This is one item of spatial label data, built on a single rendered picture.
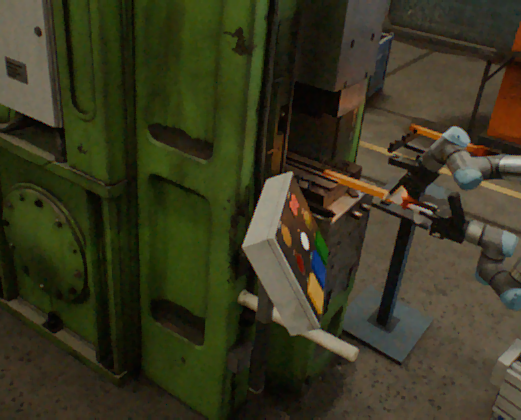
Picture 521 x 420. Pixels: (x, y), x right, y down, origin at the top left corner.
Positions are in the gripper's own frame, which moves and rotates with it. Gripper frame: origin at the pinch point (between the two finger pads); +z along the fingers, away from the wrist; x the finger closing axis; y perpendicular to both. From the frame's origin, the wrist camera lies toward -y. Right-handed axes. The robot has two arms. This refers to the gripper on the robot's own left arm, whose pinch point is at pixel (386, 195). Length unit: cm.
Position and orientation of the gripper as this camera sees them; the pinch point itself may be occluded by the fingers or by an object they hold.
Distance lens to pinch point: 184.8
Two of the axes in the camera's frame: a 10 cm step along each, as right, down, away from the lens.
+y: 6.9, 7.2, -1.1
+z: -5.3, 6.0, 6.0
